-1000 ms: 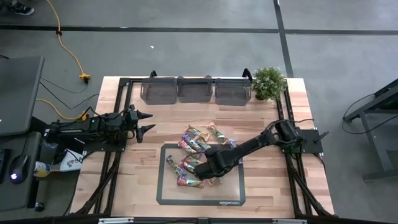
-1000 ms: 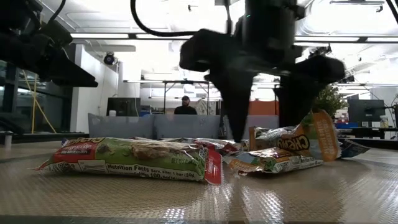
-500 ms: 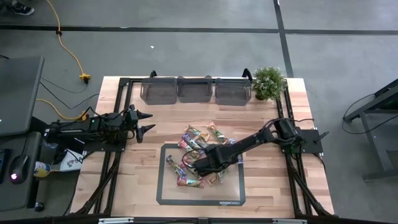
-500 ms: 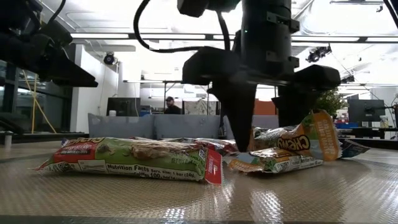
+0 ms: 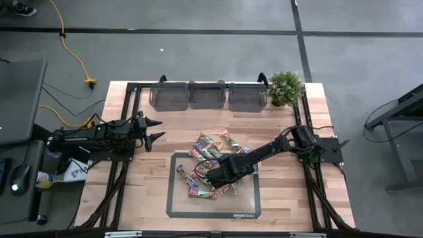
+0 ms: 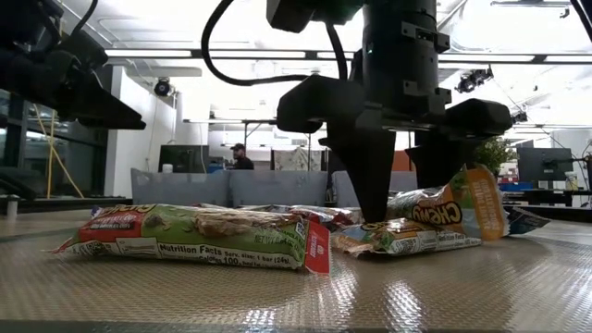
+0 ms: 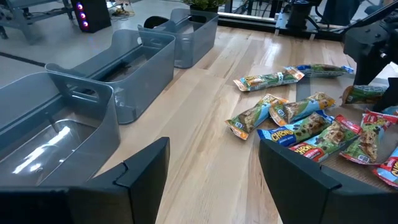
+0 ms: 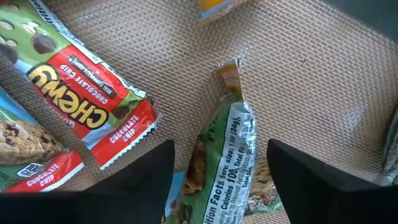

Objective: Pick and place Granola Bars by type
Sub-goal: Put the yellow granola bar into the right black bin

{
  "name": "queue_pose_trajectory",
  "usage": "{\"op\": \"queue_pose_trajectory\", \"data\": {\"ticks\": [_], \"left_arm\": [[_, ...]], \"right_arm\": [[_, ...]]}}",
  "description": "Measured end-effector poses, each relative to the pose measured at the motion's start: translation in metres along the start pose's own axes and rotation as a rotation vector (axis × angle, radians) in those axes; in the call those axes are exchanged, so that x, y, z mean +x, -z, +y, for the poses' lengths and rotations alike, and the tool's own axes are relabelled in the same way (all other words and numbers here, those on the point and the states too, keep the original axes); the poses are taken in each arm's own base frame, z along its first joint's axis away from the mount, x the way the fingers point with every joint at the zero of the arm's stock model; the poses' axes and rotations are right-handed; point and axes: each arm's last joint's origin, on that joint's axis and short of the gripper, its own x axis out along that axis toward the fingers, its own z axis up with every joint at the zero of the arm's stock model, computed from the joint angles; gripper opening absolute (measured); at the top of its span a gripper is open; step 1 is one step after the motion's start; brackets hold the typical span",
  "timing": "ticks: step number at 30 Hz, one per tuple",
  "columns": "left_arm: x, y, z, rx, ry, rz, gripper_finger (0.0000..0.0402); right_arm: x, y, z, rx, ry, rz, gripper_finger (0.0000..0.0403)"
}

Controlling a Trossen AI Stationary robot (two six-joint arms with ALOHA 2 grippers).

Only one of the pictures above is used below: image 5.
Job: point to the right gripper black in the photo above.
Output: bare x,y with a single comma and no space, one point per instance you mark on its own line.
234,168

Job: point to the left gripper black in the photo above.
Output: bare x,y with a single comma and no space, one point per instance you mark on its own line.
139,127

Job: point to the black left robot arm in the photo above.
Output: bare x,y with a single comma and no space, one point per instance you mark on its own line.
82,138

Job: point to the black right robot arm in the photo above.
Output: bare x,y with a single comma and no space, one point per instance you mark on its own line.
271,147

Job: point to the brown silicone baking mat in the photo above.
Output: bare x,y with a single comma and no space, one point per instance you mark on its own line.
231,205

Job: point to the grey translucent plastic bin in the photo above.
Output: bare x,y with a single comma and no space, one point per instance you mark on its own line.
168,99
206,99
248,102

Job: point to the black clamp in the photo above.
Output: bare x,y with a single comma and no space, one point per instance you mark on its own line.
162,78
262,78

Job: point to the white printed bag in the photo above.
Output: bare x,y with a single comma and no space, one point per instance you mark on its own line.
77,173

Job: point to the green potted plant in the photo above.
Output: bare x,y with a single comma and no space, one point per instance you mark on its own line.
285,87

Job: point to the yellow white bottle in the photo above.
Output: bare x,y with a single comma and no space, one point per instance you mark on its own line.
44,180

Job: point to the dark grey desk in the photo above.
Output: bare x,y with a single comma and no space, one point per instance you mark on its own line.
16,208
20,99

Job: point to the black lit computer mouse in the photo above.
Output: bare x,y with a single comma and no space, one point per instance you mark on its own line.
20,178

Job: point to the person's shoe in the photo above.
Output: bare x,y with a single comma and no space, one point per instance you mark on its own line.
23,10

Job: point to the dark grey metal table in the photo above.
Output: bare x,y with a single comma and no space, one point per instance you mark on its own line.
401,158

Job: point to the black aluminium table frame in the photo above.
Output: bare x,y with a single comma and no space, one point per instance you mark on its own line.
131,86

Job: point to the silver aluminium bracket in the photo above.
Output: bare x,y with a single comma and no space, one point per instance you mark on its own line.
123,234
307,235

